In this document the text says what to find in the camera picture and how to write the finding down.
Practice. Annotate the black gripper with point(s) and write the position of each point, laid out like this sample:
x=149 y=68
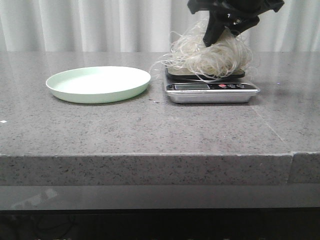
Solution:
x=237 y=15

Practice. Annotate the pale green round plate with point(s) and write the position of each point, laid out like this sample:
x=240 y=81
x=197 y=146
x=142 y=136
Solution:
x=98 y=84

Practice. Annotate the black silver kitchen scale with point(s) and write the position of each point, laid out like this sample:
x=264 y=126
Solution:
x=184 y=87

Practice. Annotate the white pleated curtain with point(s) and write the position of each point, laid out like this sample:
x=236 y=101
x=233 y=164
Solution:
x=141 y=26

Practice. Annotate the white vermicelli noodle bundle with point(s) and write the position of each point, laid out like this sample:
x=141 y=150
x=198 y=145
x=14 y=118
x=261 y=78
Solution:
x=189 y=58

